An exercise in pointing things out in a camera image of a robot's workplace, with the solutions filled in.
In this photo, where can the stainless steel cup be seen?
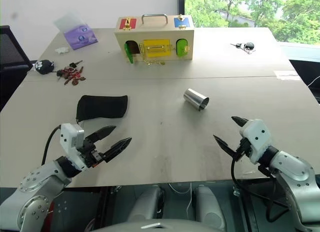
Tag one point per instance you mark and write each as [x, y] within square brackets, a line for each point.
[193, 98]

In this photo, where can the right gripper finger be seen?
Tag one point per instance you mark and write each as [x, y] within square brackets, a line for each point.
[225, 145]
[239, 121]

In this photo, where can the metal table clamp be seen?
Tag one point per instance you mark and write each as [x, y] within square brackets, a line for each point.
[236, 190]

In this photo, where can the black-headed key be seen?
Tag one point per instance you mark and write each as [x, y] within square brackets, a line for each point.
[73, 64]

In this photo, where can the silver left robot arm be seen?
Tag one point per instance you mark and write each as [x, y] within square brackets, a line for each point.
[37, 182]

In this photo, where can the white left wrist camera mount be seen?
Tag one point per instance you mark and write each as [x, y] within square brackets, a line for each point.
[70, 139]

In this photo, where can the crumpled white paper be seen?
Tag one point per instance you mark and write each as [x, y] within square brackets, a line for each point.
[62, 49]

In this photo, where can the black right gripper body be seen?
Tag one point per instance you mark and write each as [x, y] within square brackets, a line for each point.
[243, 150]

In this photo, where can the black panel beside table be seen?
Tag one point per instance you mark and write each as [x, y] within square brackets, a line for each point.
[305, 71]

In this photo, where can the grey robot torso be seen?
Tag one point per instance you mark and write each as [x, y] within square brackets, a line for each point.
[160, 225]

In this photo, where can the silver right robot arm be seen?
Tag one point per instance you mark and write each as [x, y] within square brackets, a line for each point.
[295, 172]

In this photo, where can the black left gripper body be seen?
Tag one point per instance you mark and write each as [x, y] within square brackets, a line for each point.
[91, 154]

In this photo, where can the black office chair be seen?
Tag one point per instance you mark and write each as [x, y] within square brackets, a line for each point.
[10, 51]

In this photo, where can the window with dark frame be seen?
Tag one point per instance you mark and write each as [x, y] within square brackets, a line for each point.
[181, 1]

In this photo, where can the wooden lock box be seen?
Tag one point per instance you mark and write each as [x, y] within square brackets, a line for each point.
[160, 34]

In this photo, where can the purple tissue pack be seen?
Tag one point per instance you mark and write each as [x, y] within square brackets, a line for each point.
[80, 37]

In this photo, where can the grey rounded leg cover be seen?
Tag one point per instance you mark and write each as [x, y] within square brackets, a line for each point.
[208, 207]
[145, 207]

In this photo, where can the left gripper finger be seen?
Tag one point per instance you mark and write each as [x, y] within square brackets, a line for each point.
[102, 132]
[116, 149]

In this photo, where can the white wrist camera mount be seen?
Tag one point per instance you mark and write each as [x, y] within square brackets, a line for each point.
[70, 139]
[257, 136]

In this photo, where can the clear tape strip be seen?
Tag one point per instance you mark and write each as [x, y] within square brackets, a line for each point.
[286, 75]

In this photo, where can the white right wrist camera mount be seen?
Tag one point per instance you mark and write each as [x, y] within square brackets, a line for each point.
[257, 136]

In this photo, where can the brown red key bunch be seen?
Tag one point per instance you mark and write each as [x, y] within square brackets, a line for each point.
[71, 75]

